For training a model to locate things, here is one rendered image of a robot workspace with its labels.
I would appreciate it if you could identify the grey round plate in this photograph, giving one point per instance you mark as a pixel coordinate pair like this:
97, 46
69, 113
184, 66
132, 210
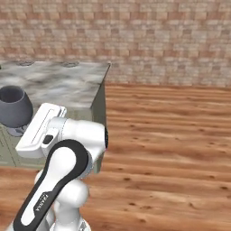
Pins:
70, 63
24, 62

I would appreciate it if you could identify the grey-green island cabinet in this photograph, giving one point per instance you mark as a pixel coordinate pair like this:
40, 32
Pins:
99, 120

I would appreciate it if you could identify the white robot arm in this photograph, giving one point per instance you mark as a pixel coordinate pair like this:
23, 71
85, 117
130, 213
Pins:
81, 135

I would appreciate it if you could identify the dark grey wine glass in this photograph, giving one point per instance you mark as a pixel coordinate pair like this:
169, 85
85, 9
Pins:
13, 109

